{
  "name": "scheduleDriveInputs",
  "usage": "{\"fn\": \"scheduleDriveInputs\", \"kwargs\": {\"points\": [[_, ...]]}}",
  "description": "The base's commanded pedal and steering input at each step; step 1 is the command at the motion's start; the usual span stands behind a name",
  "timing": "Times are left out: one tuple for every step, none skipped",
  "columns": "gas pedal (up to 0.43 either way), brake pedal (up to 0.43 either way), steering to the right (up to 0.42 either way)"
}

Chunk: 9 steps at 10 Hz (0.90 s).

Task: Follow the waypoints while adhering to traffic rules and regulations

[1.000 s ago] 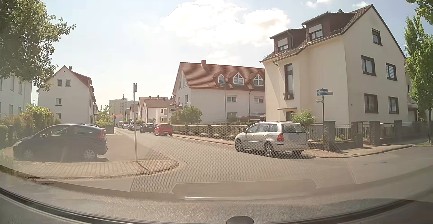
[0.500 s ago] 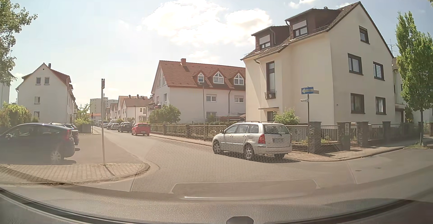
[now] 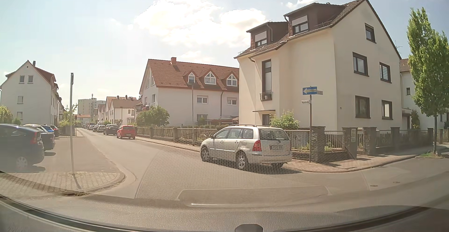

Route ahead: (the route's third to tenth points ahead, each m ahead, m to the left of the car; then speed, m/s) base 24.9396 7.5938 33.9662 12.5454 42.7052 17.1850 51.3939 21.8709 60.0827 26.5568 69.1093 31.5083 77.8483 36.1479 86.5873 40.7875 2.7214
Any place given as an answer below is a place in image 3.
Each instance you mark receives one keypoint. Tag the white house with orange roof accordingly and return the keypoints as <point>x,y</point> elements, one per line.
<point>186,95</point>

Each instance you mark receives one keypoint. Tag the silver estate car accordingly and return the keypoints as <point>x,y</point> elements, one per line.
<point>245,146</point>

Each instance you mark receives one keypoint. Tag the round green bush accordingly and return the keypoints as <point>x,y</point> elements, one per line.
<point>153,117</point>

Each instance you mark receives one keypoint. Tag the grey asphalt road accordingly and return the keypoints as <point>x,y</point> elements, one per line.
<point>168,176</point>

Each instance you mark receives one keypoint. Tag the cream house with brown dormers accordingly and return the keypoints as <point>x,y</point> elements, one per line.
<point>315,74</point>

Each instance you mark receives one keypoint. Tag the red car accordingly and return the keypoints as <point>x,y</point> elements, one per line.
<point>126,132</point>

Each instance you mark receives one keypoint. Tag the row of houses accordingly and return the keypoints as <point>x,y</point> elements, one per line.
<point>119,109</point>

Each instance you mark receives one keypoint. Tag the metal fence with stone posts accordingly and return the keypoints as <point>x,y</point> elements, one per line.
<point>333,141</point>

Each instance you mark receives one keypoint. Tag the car's own bonnet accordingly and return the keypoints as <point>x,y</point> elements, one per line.
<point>224,221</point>

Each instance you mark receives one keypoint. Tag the dark grey car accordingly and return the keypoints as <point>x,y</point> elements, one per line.
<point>111,129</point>

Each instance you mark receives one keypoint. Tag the row of parked cars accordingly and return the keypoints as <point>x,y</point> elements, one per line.
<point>95,127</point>

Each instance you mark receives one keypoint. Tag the tall pale building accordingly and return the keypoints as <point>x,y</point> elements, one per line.
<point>87,106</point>

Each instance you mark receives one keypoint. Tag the paved pavement with fence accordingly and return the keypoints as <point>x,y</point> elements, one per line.
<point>350,162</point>

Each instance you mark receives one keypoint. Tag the grey sign pole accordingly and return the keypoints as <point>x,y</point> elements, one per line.
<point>71,120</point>

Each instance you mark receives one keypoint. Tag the dark parked car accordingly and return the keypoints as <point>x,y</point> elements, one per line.
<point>44,135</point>

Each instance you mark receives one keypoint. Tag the paved pavement corner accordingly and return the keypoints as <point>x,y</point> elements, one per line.
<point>56,181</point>

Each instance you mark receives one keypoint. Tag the white building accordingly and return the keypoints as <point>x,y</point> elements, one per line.
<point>414,98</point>

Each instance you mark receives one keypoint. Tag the white house with red roof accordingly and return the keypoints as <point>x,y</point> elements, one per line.
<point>30,95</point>

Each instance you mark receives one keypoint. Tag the tall green tree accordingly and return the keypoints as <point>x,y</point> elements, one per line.
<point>429,70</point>

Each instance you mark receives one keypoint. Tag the dark blue car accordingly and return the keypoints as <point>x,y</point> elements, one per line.
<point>17,148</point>

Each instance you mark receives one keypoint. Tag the lamp post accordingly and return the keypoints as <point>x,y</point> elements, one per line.
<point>192,102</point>

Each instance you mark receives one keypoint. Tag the blue arrow sign on post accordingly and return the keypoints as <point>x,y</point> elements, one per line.
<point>310,95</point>

